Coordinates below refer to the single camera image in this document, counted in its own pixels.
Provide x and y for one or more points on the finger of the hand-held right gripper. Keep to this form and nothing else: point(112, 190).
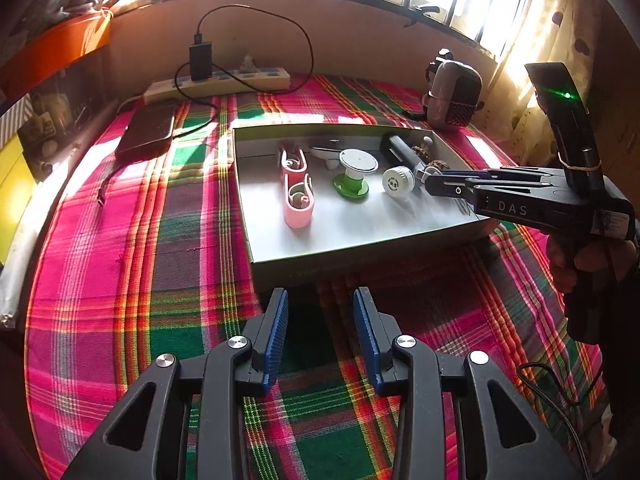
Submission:
point(480, 175)
point(450, 190)

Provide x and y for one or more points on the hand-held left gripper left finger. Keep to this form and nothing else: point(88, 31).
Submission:
point(275, 340)

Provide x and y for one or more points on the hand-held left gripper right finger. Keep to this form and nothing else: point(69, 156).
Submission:
point(367, 340)

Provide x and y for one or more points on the brown walnut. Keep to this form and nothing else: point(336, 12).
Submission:
point(420, 152)
point(440, 166)

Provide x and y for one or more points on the white round plastic jar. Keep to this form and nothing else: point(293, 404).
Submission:
point(396, 180)

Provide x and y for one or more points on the grey mushroom-shaped lamp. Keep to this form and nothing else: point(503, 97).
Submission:
point(427, 139)

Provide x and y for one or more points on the black bike light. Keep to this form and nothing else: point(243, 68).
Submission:
point(397, 150)

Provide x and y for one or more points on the green cardboard box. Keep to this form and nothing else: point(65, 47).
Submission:
point(350, 255)

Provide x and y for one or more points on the white disc green base stand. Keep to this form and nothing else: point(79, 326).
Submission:
point(357, 161)

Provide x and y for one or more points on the person's right hand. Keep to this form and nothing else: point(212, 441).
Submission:
point(575, 265)

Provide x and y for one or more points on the small silver space heater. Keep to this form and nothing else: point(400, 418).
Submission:
point(455, 92)

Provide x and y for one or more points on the pink green plaid blanket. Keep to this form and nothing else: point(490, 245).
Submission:
point(150, 260)

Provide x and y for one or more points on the cream spotted curtain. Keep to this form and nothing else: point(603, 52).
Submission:
point(550, 25)

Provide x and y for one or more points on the small beige figurine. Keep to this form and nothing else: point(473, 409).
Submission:
point(247, 62)

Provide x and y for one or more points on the beige power strip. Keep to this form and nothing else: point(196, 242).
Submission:
point(235, 82)

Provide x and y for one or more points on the black phone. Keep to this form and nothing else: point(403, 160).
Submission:
point(147, 132)

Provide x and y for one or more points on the black charger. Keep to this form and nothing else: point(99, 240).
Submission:
point(200, 62)

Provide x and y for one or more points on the yellow box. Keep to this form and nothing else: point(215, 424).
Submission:
point(12, 195)

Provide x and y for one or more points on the striped lid box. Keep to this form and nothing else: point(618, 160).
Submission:
point(12, 117)

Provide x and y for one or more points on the orange box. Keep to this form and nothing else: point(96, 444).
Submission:
point(55, 47)

